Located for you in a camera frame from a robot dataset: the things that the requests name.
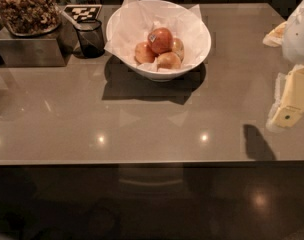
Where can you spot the black mesh cup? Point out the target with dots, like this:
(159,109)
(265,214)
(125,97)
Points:
(90,36)

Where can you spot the glass container of granola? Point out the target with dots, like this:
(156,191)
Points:
(28,18)

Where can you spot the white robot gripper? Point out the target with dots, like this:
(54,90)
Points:
(298,37)

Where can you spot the white ceramic bowl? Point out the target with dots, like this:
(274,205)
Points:
(178,24)

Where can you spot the right back yellow apple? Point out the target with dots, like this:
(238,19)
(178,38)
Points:
(178,48)

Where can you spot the red apple with sticker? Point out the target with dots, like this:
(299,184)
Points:
(160,40)

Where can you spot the white paper bowl liner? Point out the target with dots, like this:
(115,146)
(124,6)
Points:
(135,20)

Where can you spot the black white marker tag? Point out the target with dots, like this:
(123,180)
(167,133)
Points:
(83,12)

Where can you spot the left orange apple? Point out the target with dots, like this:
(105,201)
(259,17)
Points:
(143,53)

